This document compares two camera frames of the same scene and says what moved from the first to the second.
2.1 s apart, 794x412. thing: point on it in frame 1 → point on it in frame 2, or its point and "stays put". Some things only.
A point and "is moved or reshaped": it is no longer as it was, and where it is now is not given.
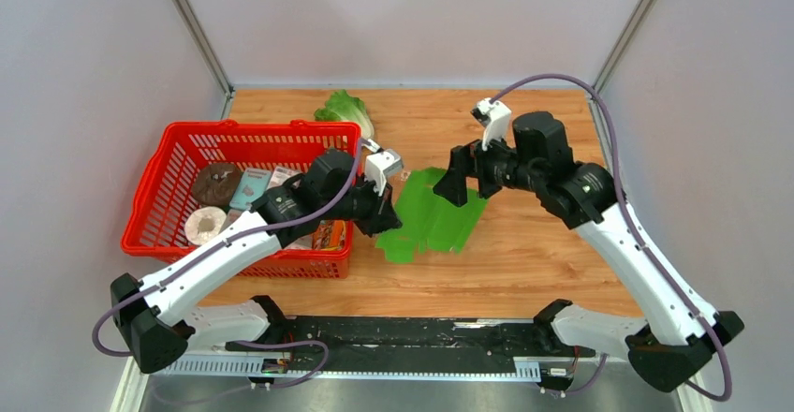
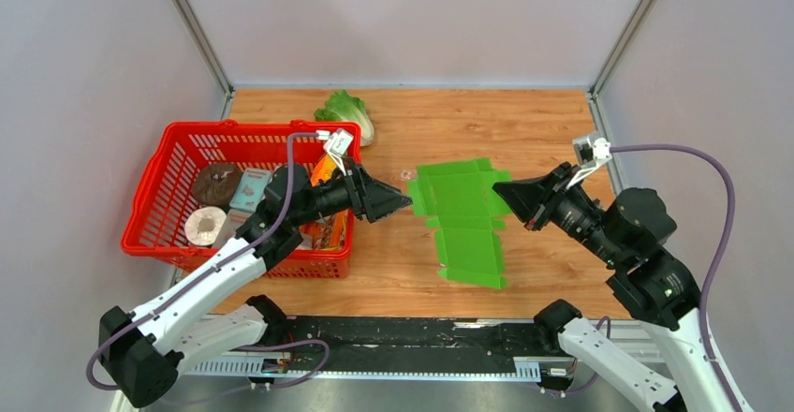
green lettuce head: [340, 106] stays put
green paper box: [429, 220] is moved or reshaped
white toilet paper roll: [203, 224] stays put
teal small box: [252, 183] stays put
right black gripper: [469, 160] → [523, 197]
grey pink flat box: [231, 215] stays put
